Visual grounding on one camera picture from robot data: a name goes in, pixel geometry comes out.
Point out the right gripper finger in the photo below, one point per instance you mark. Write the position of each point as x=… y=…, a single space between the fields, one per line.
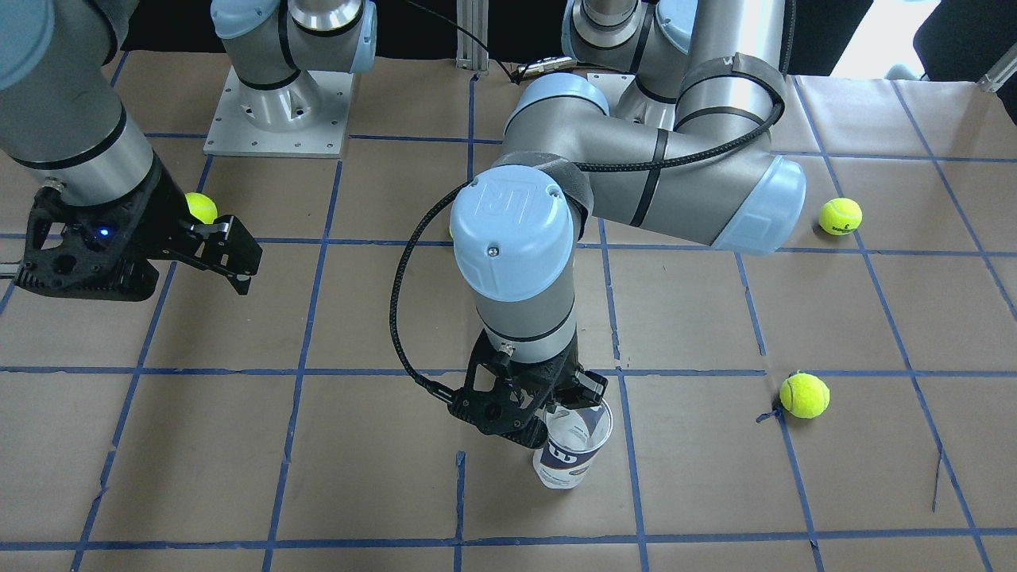
x=224 y=247

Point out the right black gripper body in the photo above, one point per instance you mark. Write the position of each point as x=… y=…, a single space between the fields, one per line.
x=156 y=218

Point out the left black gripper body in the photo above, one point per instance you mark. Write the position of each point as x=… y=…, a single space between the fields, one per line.
x=558 y=375

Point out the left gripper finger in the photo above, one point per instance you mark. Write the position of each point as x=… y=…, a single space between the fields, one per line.
x=579 y=390

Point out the clear tennis ball can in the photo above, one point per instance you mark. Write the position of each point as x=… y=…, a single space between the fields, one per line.
x=575 y=437

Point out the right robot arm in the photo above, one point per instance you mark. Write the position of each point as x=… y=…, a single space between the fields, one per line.
x=62 y=120

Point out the tennis ball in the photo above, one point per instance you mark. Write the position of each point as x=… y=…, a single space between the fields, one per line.
x=804 y=395
x=840 y=216
x=202 y=207

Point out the tennis ball bottom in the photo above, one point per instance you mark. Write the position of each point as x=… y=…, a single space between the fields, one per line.
x=840 y=216

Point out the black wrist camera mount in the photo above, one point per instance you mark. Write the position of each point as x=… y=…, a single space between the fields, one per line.
x=476 y=404

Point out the right arm camera mount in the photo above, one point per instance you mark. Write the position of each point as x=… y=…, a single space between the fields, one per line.
x=86 y=252

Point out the metal base plate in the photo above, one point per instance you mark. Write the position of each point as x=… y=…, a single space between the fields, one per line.
x=305 y=119

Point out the aluminium extrusion post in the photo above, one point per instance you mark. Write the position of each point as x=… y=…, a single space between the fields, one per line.
x=471 y=19

